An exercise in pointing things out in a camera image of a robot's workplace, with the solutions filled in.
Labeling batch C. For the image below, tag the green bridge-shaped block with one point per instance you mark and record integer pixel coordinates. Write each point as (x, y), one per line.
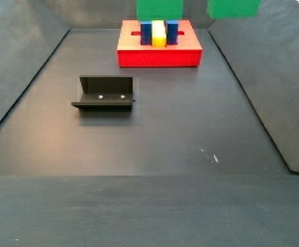
(169, 9)

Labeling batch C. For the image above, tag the red board base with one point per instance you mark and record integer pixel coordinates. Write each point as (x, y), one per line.
(135, 55)

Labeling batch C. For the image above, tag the yellow long block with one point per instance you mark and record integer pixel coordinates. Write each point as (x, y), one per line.
(159, 33)

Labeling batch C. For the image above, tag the blue bridge-shaped block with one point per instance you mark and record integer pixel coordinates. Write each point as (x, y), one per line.
(145, 32)

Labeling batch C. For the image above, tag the black angled bracket holder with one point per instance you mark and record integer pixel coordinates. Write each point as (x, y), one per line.
(105, 91)

